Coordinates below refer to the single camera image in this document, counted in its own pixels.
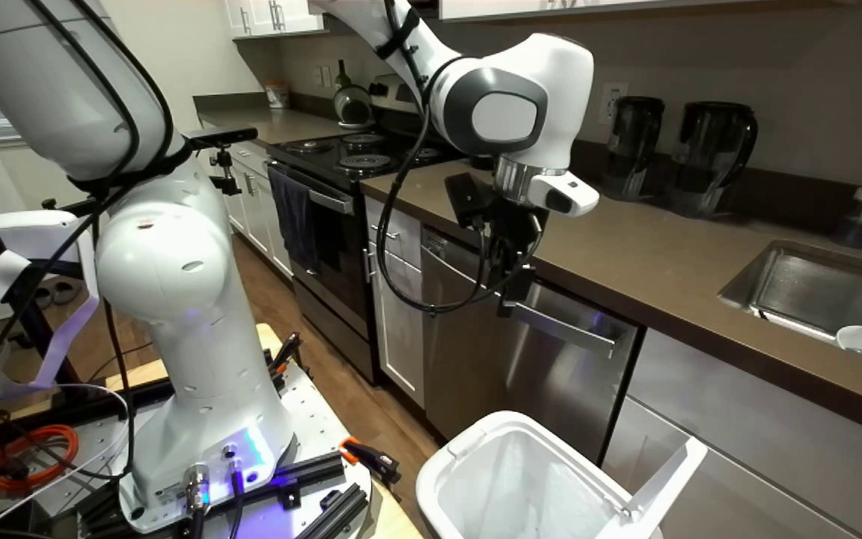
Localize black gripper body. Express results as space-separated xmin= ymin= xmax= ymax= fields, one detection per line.
xmin=484 ymin=186 xmax=555 ymax=265

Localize white plastic trash bin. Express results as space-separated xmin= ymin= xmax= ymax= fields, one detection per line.
xmin=414 ymin=406 xmax=712 ymax=539

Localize white bin liner bag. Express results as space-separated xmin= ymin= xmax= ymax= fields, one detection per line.
xmin=436 ymin=427 xmax=634 ymax=539

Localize stainless steel dishwasher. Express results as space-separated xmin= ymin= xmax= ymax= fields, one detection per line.
xmin=419 ymin=231 xmax=646 ymax=467

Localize narrow grey base cabinet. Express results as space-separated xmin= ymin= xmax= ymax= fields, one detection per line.
xmin=363 ymin=192 xmax=429 ymax=409

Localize dark water filter pitcher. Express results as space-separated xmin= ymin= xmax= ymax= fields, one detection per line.
xmin=601 ymin=92 xmax=670 ymax=202

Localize black oven range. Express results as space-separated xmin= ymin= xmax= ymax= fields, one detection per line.
xmin=267 ymin=99 xmax=454 ymax=387

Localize black coffee maker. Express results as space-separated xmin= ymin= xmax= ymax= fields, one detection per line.
xmin=667 ymin=99 xmax=760 ymax=220

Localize steel kettle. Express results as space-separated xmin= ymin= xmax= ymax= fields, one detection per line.
xmin=329 ymin=56 xmax=377 ymax=128

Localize dark hanging dish towel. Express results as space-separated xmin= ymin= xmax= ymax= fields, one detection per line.
xmin=269 ymin=169 xmax=323 ymax=276

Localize orange black clamp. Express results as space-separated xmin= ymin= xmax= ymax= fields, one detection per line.
xmin=338 ymin=433 xmax=404 ymax=488
xmin=267 ymin=328 xmax=306 ymax=388

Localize white perforated robot table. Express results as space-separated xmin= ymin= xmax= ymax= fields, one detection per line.
xmin=25 ymin=319 xmax=426 ymax=539

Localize white base cabinets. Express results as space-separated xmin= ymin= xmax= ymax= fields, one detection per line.
xmin=219 ymin=138 xmax=300 ymax=280

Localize stainless steel sink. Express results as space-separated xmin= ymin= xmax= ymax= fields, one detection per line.
xmin=715 ymin=235 xmax=862 ymax=381

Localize grey sink base cabinet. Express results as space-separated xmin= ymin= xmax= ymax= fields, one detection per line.
xmin=600 ymin=327 xmax=862 ymax=539

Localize white chair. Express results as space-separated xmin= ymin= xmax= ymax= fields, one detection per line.
xmin=0 ymin=207 xmax=98 ymax=292

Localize steel dishwasher handle bar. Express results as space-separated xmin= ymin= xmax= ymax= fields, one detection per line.
xmin=422 ymin=241 xmax=624 ymax=354

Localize white wall outlet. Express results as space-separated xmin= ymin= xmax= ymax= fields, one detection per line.
xmin=595 ymin=81 xmax=631 ymax=128

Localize wall cabinet over counter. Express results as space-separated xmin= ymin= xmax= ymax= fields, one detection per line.
xmin=441 ymin=0 xmax=854 ymax=21

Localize black aluminium rail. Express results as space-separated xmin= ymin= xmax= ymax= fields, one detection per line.
xmin=293 ymin=481 xmax=374 ymax=539
xmin=267 ymin=449 xmax=350 ymax=494

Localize black camera bar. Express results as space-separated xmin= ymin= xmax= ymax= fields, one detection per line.
xmin=187 ymin=125 xmax=263 ymax=198

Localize orange cable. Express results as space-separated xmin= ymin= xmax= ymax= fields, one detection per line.
xmin=0 ymin=421 xmax=85 ymax=518

